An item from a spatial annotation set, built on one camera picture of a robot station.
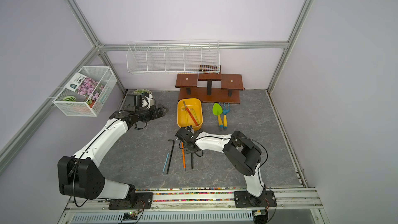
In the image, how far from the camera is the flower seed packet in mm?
729

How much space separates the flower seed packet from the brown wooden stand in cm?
46

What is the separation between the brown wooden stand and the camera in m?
1.01
